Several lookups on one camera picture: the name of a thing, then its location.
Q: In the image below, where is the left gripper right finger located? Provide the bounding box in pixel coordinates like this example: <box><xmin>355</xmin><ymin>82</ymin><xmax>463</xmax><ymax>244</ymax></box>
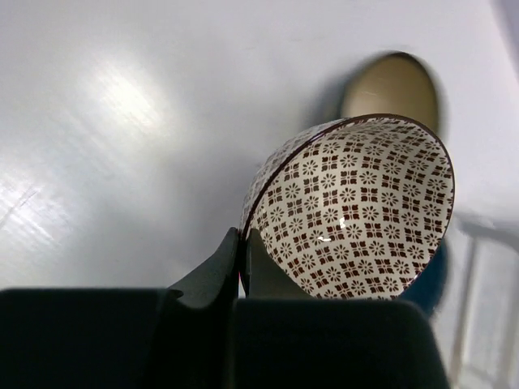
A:
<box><xmin>245</xmin><ymin>229</ymin><xmax>312</xmax><ymax>300</ymax></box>

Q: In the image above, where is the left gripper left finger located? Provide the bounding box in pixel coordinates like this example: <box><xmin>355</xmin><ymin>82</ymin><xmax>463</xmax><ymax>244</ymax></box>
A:
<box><xmin>168</xmin><ymin>228</ymin><xmax>239</xmax><ymax>310</ymax></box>

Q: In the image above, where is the red patterned white bowl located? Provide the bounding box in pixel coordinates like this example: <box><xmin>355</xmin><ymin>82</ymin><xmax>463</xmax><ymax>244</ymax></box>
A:
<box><xmin>240</xmin><ymin>113</ymin><xmax>455</xmax><ymax>299</ymax></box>

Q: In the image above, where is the dark blue ceramic bowl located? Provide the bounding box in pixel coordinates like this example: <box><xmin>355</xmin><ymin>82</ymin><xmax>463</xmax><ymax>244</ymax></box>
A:
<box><xmin>397</xmin><ymin>239</ymin><xmax>449</xmax><ymax>318</ymax></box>

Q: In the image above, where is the beige bowl black rim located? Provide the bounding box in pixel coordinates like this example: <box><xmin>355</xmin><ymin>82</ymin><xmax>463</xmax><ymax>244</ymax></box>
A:
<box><xmin>339</xmin><ymin>51</ymin><xmax>446</xmax><ymax>138</ymax></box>

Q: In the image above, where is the white wire dish rack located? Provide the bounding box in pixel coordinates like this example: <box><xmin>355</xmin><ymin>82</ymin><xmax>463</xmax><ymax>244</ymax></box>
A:
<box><xmin>449</xmin><ymin>215</ymin><xmax>518</xmax><ymax>388</ymax></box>

